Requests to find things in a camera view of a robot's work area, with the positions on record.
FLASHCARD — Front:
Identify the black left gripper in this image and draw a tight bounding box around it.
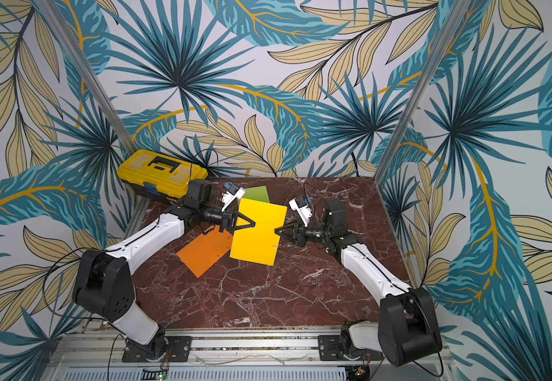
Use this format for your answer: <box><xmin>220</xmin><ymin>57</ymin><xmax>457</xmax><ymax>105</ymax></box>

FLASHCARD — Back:
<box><xmin>200</xmin><ymin>203</ymin><xmax>256</xmax><ymax>232</ymax></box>

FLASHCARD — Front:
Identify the yellow paper sheet stack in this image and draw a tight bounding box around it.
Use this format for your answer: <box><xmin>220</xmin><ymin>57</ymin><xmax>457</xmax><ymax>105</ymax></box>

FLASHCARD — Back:
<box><xmin>230</xmin><ymin>198</ymin><xmax>287</xmax><ymax>266</ymax></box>

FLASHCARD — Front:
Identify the green paper sheet stack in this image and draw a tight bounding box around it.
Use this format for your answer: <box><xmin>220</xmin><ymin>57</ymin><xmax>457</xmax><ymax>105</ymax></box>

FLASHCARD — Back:
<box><xmin>243</xmin><ymin>186</ymin><xmax>270</xmax><ymax>203</ymax></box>

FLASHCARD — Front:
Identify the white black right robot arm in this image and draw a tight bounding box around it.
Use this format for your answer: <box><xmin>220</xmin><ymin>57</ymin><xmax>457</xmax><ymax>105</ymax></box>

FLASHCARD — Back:
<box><xmin>274</xmin><ymin>197</ymin><xmax>442</xmax><ymax>367</ymax></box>

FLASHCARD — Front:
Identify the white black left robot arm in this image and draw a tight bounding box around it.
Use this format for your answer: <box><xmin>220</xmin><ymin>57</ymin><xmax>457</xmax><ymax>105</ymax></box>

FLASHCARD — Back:
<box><xmin>72</xmin><ymin>179</ymin><xmax>255</xmax><ymax>353</ymax></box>

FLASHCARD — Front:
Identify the orange paper sheet stack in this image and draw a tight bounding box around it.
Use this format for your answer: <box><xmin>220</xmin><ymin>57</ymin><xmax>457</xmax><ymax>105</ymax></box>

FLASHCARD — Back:
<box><xmin>177</xmin><ymin>229</ymin><xmax>233</xmax><ymax>278</ymax></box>

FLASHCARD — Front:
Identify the yellow black toolbox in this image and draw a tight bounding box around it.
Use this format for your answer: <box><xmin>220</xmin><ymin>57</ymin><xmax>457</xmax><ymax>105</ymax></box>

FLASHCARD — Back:
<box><xmin>117</xmin><ymin>149</ymin><xmax>209</xmax><ymax>200</ymax></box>

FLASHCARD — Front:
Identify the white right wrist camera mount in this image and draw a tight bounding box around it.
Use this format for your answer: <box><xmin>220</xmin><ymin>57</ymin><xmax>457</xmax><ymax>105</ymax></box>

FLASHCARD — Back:
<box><xmin>289</xmin><ymin>196</ymin><xmax>313</xmax><ymax>227</ymax></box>

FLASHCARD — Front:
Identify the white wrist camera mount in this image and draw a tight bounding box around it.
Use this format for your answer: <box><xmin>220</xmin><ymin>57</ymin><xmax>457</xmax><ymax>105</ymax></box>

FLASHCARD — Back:
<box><xmin>289</xmin><ymin>196</ymin><xmax>313</xmax><ymax>227</ymax></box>
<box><xmin>221</xmin><ymin>183</ymin><xmax>246</xmax><ymax>212</ymax></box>

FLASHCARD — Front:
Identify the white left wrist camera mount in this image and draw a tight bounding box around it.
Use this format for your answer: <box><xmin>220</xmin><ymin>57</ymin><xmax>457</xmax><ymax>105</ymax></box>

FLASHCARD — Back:
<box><xmin>221</xmin><ymin>183</ymin><xmax>246</xmax><ymax>212</ymax></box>

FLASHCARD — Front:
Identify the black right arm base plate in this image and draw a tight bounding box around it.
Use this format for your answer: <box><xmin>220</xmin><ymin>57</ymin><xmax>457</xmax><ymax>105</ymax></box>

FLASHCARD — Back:
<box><xmin>318</xmin><ymin>334</ymin><xmax>385</xmax><ymax>361</ymax></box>

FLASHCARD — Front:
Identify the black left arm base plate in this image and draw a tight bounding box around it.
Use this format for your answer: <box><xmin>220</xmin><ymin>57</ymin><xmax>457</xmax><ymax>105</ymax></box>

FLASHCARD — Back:
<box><xmin>122</xmin><ymin>336</ymin><xmax>192</xmax><ymax>364</ymax></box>

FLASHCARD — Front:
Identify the aluminium corner post left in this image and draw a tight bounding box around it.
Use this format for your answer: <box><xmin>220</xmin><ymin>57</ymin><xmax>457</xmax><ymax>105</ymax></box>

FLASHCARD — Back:
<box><xmin>36</xmin><ymin>0</ymin><xmax>137</xmax><ymax>155</ymax></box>

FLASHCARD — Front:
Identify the aluminium corner post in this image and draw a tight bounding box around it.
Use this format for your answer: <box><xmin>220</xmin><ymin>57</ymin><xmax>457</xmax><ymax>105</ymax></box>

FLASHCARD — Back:
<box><xmin>36</xmin><ymin>0</ymin><xmax>137</xmax><ymax>155</ymax></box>
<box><xmin>374</xmin><ymin>0</ymin><xmax>470</xmax><ymax>187</ymax></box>

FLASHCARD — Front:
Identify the aluminium front rail frame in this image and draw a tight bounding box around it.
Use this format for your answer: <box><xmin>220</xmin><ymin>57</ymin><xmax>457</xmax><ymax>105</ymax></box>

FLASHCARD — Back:
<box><xmin>41</xmin><ymin>326</ymin><xmax>461</xmax><ymax>380</ymax></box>

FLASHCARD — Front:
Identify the aluminium corner post right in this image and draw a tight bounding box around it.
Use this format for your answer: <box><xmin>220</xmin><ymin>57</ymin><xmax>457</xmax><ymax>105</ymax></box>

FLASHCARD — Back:
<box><xmin>374</xmin><ymin>0</ymin><xmax>470</xmax><ymax>187</ymax></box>

